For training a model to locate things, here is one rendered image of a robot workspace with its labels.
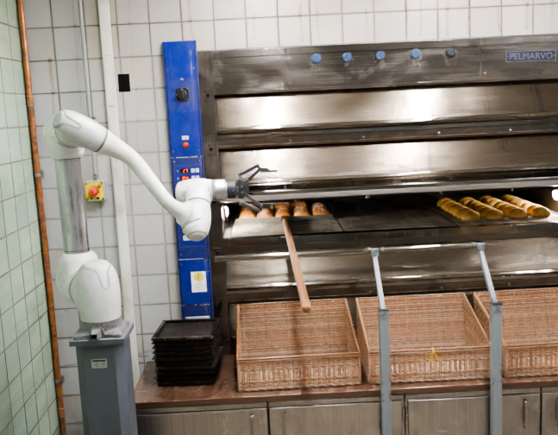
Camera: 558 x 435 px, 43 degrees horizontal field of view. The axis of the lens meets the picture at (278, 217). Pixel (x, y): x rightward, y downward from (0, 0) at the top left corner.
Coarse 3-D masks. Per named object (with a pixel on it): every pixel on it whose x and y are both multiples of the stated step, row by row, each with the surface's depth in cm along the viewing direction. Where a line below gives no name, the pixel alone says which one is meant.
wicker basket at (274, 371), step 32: (256, 320) 357; (288, 320) 357; (320, 320) 358; (256, 352) 356; (288, 352) 356; (320, 352) 357; (352, 352) 316; (256, 384) 322; (288, 384) 317; (320, 384) 317; (352, 384) 318
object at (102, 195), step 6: (90, 180) 346; (96, 180) 345; (102, 180) 344; (84, 186) 344; (90, 186) 344; (96, 186) 344; (102, 186) 344; (102, 192) 344; (90, 198) 345; (96, 198) 345; (102, 198) 345; (108, 198) 351
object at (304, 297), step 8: (288, 224) 375; (288, 232) 350; (288, 240) 332; (288, 248) 319; (296, 256) 296; (296, 264) 281; (296, 272) 269; (296, 280) 260; (304, 288) 245; (304, 296) 235; (304, 304) 226
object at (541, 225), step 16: (480, 224) 362; (496, 224) 360; (512, 224) 358; (528, 224) 358; (544, 224) 358; (224, 240) 356; (240, 240) 357; (256, 240) 357; (272, 240) 357; (304, 240) 357; (320, 240) 357; (336, 240) 358; (352, 240) 358
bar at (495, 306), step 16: (224, 256) 320; (240, 256) 320; (256, 256) 320; (272, 256) 320; (288, 256) 320; (304, 256) 321; (480, 256) 319; (384, 304) 305; (496, 304) 302; (384, 320) 302; (496, 320) 303; (384, 336) 303; (496, 336) 304; (384, 352) 304; (496, 352) 305; (384, 368) 305; (496, 368) 306; (384, 384) 306; (496, 384) 307; (384, 400) 308; (496, 400) 309; (384, 416) 309; (496, 416) 310; (384, 432) 310; (496, 432) 311
